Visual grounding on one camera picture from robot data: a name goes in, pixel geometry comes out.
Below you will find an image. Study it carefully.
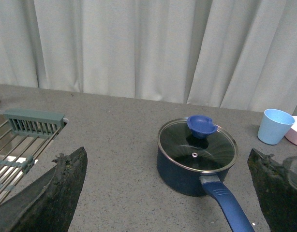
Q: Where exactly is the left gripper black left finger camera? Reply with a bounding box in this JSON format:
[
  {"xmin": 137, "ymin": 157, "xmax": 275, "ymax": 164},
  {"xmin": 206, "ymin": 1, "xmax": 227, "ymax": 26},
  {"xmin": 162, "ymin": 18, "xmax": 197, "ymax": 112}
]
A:
[{"xmin": 0, "ymin": 147, "xmax": 88, "ymax": 232}]

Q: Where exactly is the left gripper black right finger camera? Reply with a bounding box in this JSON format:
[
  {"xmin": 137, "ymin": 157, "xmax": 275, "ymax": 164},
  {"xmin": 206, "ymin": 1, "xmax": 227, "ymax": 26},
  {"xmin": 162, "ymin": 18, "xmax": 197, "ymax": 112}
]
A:
[{"xmin": 247, "ymin": 148, "xmax": 297, "ymax": 232}]

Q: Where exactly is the glass lid with blue knob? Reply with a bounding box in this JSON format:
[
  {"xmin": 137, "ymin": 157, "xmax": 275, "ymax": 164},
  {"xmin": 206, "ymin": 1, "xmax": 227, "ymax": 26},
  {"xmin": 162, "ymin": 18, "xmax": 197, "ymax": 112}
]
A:
[{"xmin": 158, "ymin": 115, "xmax": 238, "ymax": 173}]

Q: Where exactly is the light blue plastic cup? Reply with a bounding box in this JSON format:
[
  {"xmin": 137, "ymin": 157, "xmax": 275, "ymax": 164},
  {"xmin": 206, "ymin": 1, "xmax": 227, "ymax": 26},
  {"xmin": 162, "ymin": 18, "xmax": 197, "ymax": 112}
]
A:
[{"xmin": 257, "ymin": 109, "xmax": 295, "ymax": 145}]

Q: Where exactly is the metal dish drying rack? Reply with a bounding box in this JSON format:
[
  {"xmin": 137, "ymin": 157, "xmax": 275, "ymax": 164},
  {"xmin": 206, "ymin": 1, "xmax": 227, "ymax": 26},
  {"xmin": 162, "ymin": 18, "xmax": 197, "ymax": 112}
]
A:
[{"xmin": 0, "ymin": 109, "xmax": 68, "ymax": 205}]

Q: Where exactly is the dark blue saucepan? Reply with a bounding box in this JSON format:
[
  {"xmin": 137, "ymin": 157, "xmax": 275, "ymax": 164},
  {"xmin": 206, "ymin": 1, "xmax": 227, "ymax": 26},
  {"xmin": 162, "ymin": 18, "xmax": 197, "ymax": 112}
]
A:
[{"xmin": 157, "ymin": 146, "xmax": 254, "ymax": 232}]

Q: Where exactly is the white curtain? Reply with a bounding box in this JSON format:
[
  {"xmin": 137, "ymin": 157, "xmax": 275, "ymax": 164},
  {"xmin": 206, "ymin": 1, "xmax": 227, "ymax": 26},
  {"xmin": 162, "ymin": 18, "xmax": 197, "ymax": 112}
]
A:
[{"xmin": 0, "ymin": 0, "xmax": 297, "ymax": 115}]

